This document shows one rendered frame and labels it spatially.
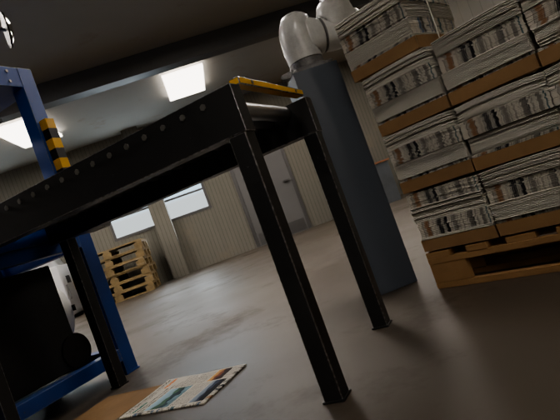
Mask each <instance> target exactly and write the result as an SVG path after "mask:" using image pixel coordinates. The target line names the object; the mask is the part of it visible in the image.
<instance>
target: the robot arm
mask: <svg viewBox="0 0 560 420"><path fill-rule="evenodd" d="M319 2H320V3H319V4H318V5H317V9H316V12H317V13H316V18H315V17H308V15H307V14H306V13H305V12H298V11H295V12H290V13H289V14H287V15H286V16H284V17H283V18H282V19H281V22H280V26H279V40H280V44H281V47H282V51H283V54H284V57H285V58H286V61H287V64H288V66H289V68H290V72H287V73H285V74H283V75H282V76H281V80H282V82H286V81H289V82H290V79H291V77H292V75H293V74H294V73H298V72H301V71H303V70H306V69H309V68H313V67H316V66H318V65H321V64H324V63H329V62H331V61H332V59H331V58H330V59H327V60H324V58H323V55H322V54H323V53H328V52H333V51H337V50H339V49H342V48H343V47H342V46H341V45H340V44H341V43H340V41H342V40H339V37H338V35H337V31H335V28H334V27H335V26H336V25H338V24H339V23H340V22H341V21H343V20H344V19H345V18H347V17H349V16H350V15H352V14H353V13H355V12H356V11H357V10H358V9H357V8H355V7H353V6H352V4H351V3H350V1H349V0H319ZM289 82H288V83H289Z"/></svg>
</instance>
